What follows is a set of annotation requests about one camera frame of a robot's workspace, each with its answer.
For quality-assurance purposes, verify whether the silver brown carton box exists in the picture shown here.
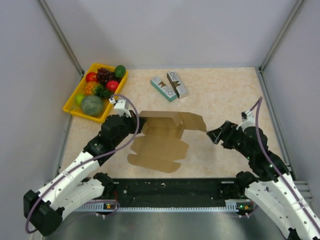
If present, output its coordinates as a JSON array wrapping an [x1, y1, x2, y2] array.
[[167, 71, 188, 98]]

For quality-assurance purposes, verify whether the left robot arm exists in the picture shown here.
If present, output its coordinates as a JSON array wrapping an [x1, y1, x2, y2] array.
[[23, 111, 146, 237]]

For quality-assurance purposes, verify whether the red apple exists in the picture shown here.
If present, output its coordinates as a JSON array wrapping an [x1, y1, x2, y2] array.
[[85, 72, 98, 83]]

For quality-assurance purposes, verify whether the green round melon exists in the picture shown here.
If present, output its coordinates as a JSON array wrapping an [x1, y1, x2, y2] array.
[[80, 95, 104, 117]]

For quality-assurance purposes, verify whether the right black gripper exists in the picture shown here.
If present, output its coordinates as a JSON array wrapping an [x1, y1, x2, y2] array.
[[206, 120, 253, 160]]

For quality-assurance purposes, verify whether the brown cardboard box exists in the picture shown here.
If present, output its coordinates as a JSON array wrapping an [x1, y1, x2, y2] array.
[[127, 111, 207, 174]]

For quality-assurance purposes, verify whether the yellow plastic tray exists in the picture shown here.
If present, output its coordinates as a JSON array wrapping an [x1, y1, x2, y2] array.
[[63, 63, 128, 124]]

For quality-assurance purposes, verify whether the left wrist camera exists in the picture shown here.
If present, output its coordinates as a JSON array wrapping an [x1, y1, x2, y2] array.
[[109, 97, 132, 118]]

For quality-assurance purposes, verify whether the dark purple grape bunch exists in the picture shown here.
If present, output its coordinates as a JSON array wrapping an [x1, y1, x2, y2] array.
[[96, 67, 117, 85]]

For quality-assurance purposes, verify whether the aluminium rail with cable duct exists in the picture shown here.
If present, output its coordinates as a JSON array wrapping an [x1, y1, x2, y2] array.
[[44, 181, 313, 214]]

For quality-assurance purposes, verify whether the green lime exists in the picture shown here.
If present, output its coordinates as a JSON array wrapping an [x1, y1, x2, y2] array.
[[74, 93, 86, 107]]

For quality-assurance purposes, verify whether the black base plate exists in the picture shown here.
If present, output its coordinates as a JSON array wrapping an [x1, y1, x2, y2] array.
[[98, 178, 246, 208]]

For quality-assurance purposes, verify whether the teal white carton box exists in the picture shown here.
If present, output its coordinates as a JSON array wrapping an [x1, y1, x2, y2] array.
[[150, 76, 178, 102]]

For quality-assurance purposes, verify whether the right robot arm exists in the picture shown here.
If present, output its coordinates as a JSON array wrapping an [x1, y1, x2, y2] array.
[[206, 120, 320, 240]]

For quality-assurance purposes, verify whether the red peach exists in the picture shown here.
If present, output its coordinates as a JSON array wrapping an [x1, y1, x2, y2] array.
[[105, 80, 119, 93]]

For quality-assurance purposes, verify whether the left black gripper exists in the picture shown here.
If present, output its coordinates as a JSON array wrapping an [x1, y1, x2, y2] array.
[[112, 110, 147, 147]]

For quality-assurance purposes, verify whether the green avocado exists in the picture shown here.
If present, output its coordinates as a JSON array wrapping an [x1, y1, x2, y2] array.
[[114, 64, 127, 79]]

